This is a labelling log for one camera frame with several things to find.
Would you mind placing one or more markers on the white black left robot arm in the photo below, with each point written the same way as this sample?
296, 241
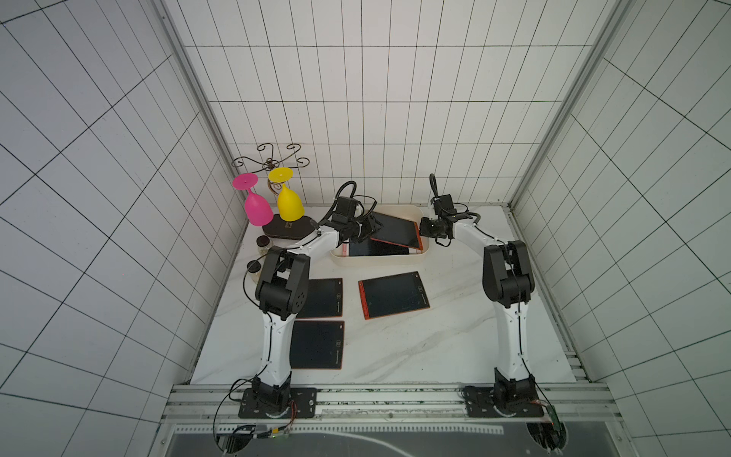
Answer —
282, 289

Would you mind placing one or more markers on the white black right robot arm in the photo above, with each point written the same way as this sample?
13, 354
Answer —
508, 282

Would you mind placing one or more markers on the pink plastic wine glass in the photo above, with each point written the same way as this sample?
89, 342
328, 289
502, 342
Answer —
257, 208

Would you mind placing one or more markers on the pink white writing tablet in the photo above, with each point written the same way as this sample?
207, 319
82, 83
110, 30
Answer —
370, 248

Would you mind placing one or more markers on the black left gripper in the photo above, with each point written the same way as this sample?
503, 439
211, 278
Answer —
371, 227

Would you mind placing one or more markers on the yellow plastic wine glass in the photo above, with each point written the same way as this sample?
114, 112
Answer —
289, 204

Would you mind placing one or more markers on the cream plastic storage box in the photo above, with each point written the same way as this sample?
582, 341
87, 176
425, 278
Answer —
409, 212

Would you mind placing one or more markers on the aluminium mounting rail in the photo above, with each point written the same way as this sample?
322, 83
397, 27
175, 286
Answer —
389, 404

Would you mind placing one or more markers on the dark metal glass rack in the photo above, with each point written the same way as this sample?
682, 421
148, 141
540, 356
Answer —
279, 228

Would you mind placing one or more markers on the red writing tablet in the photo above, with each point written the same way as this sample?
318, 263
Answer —
317, 345
324, 300
397, 231
392, 295

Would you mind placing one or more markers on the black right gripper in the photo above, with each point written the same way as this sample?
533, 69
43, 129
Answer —
430, 228

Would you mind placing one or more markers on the glass jar black lid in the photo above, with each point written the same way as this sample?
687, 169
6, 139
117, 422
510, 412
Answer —
264, 244

